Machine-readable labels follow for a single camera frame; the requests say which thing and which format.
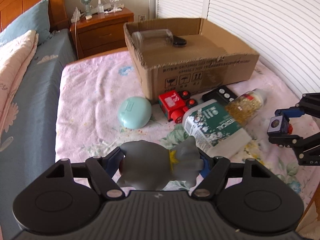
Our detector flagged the yellow capsule bottle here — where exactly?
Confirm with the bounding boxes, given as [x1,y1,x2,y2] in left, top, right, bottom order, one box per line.
[225,88,267,126]

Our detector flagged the mint green oval case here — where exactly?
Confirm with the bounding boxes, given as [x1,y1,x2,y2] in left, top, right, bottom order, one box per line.
[117,96,152,129]

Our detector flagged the black toy car red wheels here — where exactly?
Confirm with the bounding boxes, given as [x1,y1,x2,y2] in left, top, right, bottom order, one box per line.
[267,115,293,136]

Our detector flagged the wall power outlet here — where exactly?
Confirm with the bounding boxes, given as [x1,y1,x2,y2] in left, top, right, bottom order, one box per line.
[138,14,147,22]

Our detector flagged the pink floral quilt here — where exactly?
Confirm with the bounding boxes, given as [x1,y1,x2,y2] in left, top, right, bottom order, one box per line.
[1,30,39,131]

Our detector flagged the red toy train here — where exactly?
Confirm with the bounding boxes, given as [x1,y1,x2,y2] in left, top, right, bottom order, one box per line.
[158,90,198,124]

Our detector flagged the wooden bed headboard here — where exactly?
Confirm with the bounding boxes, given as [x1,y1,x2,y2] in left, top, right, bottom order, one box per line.
[0,0,69,31]

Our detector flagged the blue pillow near nightstand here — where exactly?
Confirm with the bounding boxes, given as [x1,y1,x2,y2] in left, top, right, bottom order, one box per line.
[1,0,52,46]

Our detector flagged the white louvered closet door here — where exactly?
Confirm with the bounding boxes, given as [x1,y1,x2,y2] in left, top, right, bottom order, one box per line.
[156,0,319,95]

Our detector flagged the clear plastic jar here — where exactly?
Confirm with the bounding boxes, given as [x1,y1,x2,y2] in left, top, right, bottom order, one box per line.
[132,29,173,51]

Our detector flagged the white power strip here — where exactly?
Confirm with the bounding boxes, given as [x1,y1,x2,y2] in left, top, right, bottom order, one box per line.
[71,7,81,23]

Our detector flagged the wooden nightstand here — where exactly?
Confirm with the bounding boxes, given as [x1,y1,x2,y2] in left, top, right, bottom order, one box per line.
[70,8,134,59]

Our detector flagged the medical cotton swab container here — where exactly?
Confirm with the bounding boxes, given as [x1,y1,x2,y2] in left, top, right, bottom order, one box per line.
[182,99,252,158]

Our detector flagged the brown cardboard box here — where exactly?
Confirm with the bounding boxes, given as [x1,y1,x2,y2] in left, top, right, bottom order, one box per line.
[124,18,259,102]

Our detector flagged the floral pink table cloth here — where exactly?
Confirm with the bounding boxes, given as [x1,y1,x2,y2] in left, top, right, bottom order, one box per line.
[55,51,319,204]

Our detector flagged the black digital timer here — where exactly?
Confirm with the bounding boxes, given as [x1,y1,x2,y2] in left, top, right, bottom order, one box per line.
[201,86,238,106]

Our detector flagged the phone stand with device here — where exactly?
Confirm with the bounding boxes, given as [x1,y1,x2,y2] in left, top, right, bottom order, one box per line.
[110,0,124,12]

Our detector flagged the small green desk fan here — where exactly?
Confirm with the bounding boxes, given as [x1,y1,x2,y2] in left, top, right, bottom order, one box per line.
[80,0,92,20]

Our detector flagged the blue bed sheet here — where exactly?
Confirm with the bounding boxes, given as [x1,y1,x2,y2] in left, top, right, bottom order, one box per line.
[1,29,76,239]

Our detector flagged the clear spray bottle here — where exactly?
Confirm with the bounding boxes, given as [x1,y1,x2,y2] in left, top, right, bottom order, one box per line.
[97,0,104,14]

